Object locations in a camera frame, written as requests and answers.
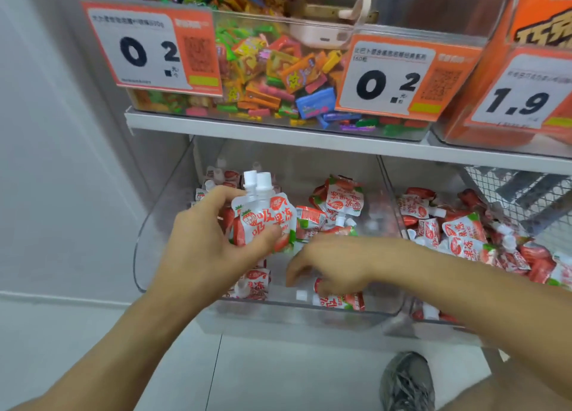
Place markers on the person's right hand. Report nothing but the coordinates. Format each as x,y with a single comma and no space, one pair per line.
348,263

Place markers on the person's left hand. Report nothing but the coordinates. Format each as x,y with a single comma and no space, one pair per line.
196,254

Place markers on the person's left thumb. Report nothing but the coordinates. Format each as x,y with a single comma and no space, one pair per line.
259,242

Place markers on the person's right fingers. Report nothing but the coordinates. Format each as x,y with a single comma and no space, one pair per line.
308,265

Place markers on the spouted red white jelly pouch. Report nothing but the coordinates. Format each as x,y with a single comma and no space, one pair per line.
263,218
249,185

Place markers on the person's right forearm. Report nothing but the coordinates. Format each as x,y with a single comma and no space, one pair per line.
482,299

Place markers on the person's left forearm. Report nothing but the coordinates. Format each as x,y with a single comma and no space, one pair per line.
125,357

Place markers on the pile of red jelly pouches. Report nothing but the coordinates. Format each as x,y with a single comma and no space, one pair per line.
473,241
335,205

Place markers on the white metal shelf board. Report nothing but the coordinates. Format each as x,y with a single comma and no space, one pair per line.
268,131

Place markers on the grey sports shoe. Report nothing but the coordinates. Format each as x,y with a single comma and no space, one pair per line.
406,384

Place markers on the pile of colourful candy packets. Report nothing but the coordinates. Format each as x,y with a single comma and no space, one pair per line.
277,75

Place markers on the orange white price tag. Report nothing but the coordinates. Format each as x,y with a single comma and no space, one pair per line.
393,80
147,49
523,93

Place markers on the clear plastic candy bin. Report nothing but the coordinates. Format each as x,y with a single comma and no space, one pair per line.
250,31

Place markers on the pink plastic scoop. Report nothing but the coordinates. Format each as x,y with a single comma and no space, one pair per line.
326,33

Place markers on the person's bare leg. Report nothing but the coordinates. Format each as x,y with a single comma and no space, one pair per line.
505,395

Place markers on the orange carton box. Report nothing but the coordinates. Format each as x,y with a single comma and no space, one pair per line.
500,31

